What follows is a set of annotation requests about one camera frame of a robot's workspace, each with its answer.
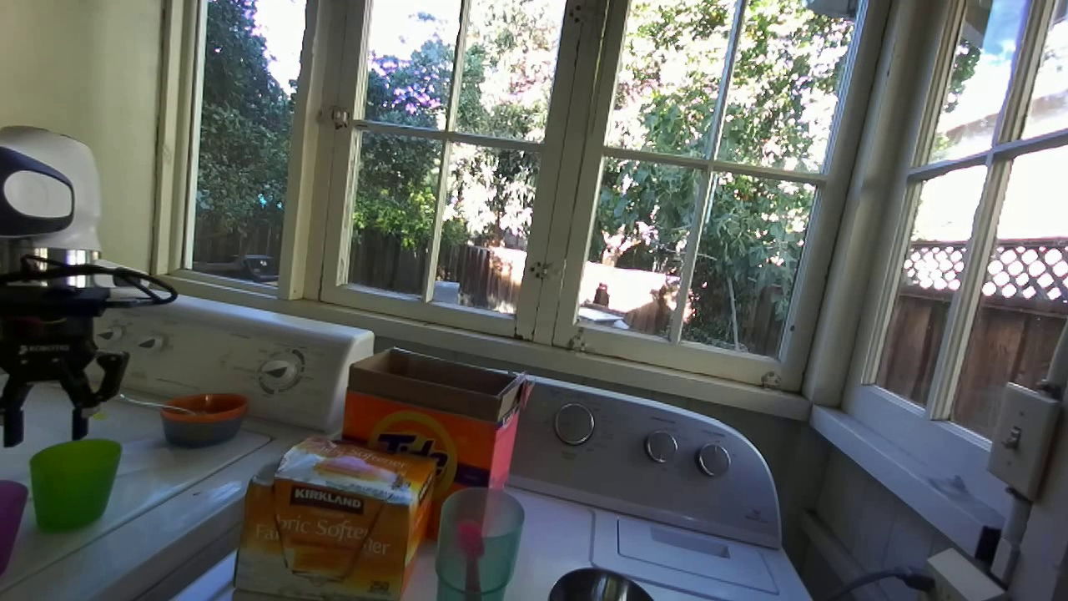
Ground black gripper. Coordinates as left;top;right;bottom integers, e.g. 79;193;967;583
0;283;129;450

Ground green plastic cup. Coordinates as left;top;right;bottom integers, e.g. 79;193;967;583
25;433;128;534

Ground purple plastic cup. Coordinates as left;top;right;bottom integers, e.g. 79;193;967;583
0;479;31;579

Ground orange bowl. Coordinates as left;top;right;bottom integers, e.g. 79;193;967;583
157;391;253;450

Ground white washing machine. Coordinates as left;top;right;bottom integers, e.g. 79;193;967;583
0;279;380;601

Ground round washer dial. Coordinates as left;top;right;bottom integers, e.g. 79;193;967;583
256;348;307;398

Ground Kirkland fabric softener box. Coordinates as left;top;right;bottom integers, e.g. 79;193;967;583
229;431;445;601

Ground white framed window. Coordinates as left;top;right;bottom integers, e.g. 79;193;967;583
559;0;865;391
836;0;1068;450
279;0;587;343
152;0;327;302

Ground orange Tide detergent box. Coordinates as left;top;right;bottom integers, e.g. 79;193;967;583
340;343;538;527

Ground teal translucent cup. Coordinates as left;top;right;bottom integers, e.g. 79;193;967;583
430;484;526;601

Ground large silver dryer knob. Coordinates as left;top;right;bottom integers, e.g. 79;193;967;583
552;401;599;450

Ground metal bowl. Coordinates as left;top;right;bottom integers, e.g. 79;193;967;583
548;567;657;601

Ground small silver dryer knob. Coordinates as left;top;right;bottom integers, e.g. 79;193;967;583
691;441;733;484
639;429;683;471

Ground white dryer silver panel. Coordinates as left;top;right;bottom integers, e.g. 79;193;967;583
173;372;819;601

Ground green garden trees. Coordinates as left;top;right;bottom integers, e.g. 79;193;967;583
194;0;983;361

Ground white plug adapter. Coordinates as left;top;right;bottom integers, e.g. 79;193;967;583
924;544;1009;601

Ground wooden lattice fence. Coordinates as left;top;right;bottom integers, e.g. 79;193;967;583
872;233;1068;441

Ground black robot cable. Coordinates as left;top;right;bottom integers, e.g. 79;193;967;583
0;259;181;312

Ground black power cable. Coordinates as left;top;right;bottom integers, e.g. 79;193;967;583
821;564;934;601

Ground white wall outlet box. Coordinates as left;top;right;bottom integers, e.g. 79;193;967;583
983;377;1064;508

